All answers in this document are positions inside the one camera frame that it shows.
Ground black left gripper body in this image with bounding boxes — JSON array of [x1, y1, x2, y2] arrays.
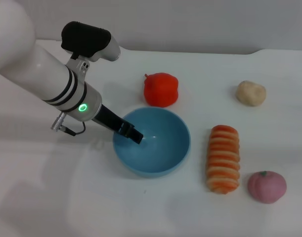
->
[[92, 104, 136, 138]]

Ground blue bowl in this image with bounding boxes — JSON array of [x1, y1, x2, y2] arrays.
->
[[113, 107, 191, 178]]

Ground orange striped bread roll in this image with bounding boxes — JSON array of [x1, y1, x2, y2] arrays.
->
[[205, 124, 241, 195]]

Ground red toy pepper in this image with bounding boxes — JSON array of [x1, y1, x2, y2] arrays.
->
[[143, 72, 179, 108]]

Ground pink toy peach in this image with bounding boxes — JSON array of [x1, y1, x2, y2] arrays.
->
[[247, 170, 288, 204]]

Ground black cable with metal plug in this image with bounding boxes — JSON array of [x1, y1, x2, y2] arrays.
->
[[50, 112, 86, 137]]

